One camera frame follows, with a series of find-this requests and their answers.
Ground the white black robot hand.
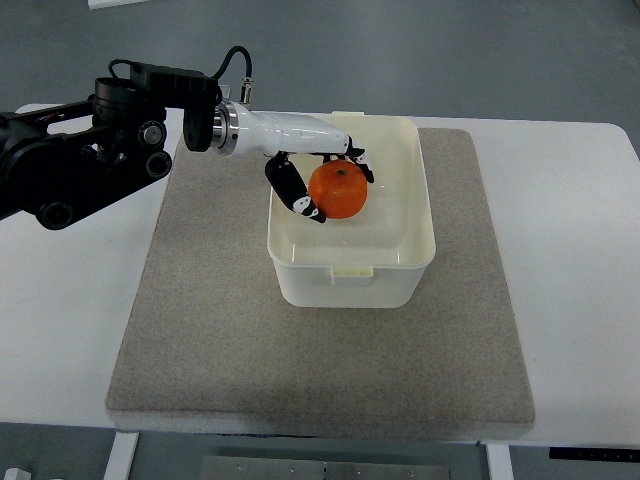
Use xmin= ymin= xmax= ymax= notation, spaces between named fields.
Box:
xmin=211 ymin=101 xmax=375 ymax=223

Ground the orange fruit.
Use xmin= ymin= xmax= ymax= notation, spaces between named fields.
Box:
xmin=308 ymin=160 xmax=368 ymax=219

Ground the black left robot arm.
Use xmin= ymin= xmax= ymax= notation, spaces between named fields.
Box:
xmin=1 ymin=62 xmax=375 ymax=230

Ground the white plastic box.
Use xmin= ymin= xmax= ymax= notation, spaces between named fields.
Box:
xmin=267 ymin=112 xmax=436 ymax=308

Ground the grey felt mat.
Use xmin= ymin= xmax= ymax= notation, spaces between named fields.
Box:
xmin=106 ymin=128 xmax=535 ymax=440

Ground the white object top edge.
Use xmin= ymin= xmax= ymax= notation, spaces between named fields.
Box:
xmin=87 ymin=0 xmax=146 ymax=10

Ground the white table leg right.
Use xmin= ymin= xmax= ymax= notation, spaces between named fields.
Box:
xmin=486 ymin=444 xmax=514 ymax=480

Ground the white table leg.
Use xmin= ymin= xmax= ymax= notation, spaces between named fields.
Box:
xmin=486 ymin=444 xmax=514 ymax=480
xmin=103 ymin=432 xmax=139 ymax=480

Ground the white table leg left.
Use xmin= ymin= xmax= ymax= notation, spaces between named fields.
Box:
xmin=103 ymin=432 xmax=139 ymax=480

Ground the black control panel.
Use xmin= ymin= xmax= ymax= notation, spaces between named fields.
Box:
xmin=549 ymin=447 xmax=640 ymax=463

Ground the white object bottom left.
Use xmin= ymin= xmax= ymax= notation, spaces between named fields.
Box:
xmin=3 ymin=467 xmax=32 ymax=480

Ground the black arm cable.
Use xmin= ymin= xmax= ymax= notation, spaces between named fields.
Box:
xmin=214 ymin=45 xmax=254 ymax=104

